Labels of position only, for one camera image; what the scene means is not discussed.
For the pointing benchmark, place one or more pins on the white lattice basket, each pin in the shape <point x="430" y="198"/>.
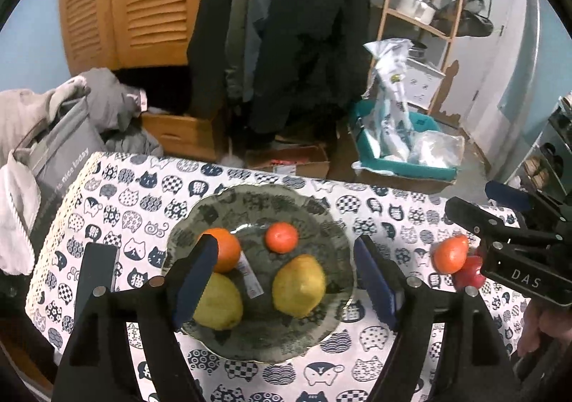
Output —
<point x="424" y="82"/>

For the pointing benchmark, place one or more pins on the bamboo shelf unit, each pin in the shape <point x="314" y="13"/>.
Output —
<point x="451" y="4"/>

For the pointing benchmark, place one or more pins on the white shoe rack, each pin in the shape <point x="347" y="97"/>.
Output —
<point x="549" y="138"/>

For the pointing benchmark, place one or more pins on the cat print tablecloth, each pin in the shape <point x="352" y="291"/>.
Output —
<point x="134" y="205"/>

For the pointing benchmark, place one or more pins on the large cardboard box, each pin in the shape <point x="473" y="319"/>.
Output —
<point x="402" y="185"/>

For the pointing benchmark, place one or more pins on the group of shoes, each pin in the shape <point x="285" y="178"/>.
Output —
<point x="543" y="165"/>

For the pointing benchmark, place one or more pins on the steel pot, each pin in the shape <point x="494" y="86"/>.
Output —
<point x="419" y="52"/>

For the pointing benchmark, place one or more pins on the grey tote bag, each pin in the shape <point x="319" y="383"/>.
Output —
<point x="62" y="161"/>

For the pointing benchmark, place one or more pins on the small tangerine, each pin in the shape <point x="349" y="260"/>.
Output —
<point x="281" y="237"/>

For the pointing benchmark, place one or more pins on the orange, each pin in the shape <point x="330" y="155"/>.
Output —
<point x="228" y="250"/>
<point x="449" y="253"/>

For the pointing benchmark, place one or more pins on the white door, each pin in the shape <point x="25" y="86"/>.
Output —
<point x="496" y="71"/>

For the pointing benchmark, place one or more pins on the red apple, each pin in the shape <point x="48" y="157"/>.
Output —
<point x="469" y="274"/>

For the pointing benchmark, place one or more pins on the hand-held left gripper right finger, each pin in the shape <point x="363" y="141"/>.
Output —
<point x="375" y="281"/>

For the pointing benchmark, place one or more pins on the cardboard box with red packets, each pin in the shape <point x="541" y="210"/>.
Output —
<point x="290" y="158"/>

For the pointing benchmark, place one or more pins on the person's right hand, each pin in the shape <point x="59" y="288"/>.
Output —
<point x="538" y="330"/>

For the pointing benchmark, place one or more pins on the wooden louvred wardrobe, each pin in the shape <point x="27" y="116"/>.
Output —
<point x="134" y="4"/>

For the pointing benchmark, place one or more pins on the grey hanging bag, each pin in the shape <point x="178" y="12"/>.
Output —
<point x="476" y="20"/>

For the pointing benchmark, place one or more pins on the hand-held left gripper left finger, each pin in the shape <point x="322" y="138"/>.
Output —
<point x="196" y="277"/>

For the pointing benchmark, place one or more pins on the green glass bowl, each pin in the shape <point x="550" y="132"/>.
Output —
<point x="268" y="214"/>

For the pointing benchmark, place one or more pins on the grey jacket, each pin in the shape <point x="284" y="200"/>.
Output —
<point x="257" y="27"/>

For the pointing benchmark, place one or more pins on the wooden drawer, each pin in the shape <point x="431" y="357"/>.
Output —
<point x="183" y="134"/>

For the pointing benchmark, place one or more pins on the yellow pear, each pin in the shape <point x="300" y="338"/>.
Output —
<point x="299" y="286"/>
<point x="223" y="306"/>

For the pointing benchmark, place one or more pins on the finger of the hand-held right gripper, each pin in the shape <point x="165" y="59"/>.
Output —
<point x="473" y="216"/>
<point x="507" y="195"/>

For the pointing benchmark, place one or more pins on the white cooking pot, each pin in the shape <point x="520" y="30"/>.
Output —
<point x="415" y="6"/>

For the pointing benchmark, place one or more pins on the black coat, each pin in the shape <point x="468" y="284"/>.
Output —
<point x="313" y="27"/>

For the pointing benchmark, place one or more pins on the clear plastic bag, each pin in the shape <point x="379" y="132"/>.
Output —
<point x="438" y="149"/>

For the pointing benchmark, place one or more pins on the grey garment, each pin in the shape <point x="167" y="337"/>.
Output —
<point x="116" y="107"/>

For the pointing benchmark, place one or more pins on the teal plastic crate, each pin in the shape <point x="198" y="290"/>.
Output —
<point x="424" y="172"/>

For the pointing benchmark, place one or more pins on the dark jacket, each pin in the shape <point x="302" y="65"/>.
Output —
<point x="210" y="27"/>

